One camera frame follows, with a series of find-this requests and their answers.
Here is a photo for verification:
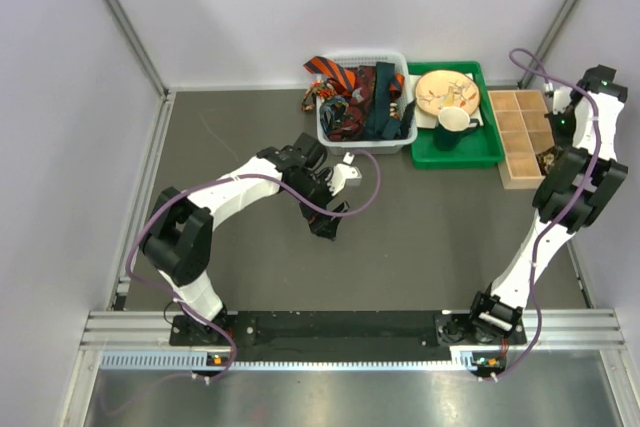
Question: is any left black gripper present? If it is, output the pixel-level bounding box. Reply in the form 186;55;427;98
287;169;348;241

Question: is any brown floral tie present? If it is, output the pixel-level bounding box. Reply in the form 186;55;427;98
536;146;564;176

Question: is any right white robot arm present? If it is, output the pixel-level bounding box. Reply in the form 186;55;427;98
466;65;628;343

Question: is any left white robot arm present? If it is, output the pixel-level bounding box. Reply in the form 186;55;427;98
140;134;362;345

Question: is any wooden compartment box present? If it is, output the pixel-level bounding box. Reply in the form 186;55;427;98
489;90;554;190

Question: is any green plastic tray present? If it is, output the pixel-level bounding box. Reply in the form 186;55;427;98
408;61;505;169

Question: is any dark red patterned tie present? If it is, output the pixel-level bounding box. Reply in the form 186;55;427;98
328;66;375;142

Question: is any blue patterned tie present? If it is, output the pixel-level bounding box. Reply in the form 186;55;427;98
318;96;349;137

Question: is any dark teal tie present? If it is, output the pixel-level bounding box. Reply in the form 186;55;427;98
363;62;416;141

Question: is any dark green white mug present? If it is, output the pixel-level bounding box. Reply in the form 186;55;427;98
433;107;480;151

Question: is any white plastic basket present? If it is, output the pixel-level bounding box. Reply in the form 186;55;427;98
314;50;418;155

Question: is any orange floral dark tie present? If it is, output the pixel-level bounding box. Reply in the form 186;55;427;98
301;78;348;112

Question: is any beige floral plate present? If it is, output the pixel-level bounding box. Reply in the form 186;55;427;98
415;70;481;116

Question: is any orange navy striped tie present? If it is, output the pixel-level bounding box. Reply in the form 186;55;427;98
303;56;405;96

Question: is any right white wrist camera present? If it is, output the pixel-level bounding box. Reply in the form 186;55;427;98
544;81;572;114

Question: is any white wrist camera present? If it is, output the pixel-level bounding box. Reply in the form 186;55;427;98
544;81;572;114
327;153;362;196

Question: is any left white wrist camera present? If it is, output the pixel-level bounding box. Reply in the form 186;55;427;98
327;153;362;196

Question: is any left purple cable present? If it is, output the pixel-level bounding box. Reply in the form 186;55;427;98
124;149;382;383

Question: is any purple cable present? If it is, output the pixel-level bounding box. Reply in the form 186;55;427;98
124;149;382;383
492;48;604;382

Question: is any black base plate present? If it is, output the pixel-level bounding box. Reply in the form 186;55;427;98
169;309;526;362

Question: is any aluminium frame rail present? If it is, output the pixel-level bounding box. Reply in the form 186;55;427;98
80;309;624;377

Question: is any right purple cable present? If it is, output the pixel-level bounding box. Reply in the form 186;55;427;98
492;48;604;382

